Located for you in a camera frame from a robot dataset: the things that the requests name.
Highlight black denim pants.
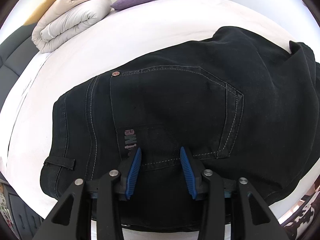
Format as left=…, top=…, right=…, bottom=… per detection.
left=40, top=27, right=319, bottom=232

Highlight patterned floor rug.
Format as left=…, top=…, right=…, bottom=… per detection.
left=281, top=190, right=319, bottom=239

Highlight folded beige duvet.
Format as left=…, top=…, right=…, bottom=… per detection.
left=31, top=0, right=112, bottom=53

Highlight yellow pillow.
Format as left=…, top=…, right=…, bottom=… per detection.
left=23, top=0, right=56, bottom=25

